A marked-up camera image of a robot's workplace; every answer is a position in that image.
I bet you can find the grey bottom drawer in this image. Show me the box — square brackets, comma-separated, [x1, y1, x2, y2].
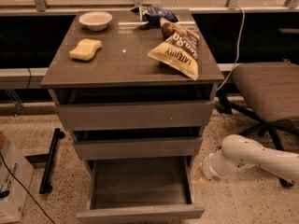
[77, 157, 204, 224]

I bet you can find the grey drawer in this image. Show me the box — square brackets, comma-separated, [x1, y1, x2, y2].
[74, 127, 202, 160]
[77, 157, 204, 224]
[52, 86, 214, 132]

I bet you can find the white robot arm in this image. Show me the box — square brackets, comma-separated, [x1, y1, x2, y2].
[200, 134, 299, 185]

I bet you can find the grey middle drawer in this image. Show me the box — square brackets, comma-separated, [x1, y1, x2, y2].
[74, 127, 202, 160]

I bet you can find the grey drawer cabinet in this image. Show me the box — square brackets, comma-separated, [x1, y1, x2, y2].
[41, 10, 223, 172]

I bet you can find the grey top drawer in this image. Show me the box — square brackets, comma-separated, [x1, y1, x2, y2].
[52, 86, 214, 132]

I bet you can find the grey office chair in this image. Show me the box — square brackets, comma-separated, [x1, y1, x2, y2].
[226, 62, 299, 187]

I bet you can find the yellow brown chip bag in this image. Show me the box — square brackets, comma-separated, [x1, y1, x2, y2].
[148, 18, 200, 80]

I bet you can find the black metal bar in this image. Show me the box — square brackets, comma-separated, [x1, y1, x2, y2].
[39, 128, 65, 194]

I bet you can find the blue chip bag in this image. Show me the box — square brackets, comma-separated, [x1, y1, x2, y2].
[131, 6, 178, 25]

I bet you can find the yellow sponge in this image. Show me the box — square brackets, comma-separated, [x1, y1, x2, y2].
[69, 38, 102, 62]

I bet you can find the white bowl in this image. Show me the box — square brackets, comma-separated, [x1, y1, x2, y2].
[78, 11, 113, 31]

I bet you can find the white cardboard box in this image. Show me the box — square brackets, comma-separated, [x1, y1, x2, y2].
[0, 133, 34, 224]

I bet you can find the white cable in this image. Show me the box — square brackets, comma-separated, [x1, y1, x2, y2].
[216, 6, 246, 92]

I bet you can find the black cable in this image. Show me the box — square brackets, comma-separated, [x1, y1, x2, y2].
[0, 151, 56, 224]

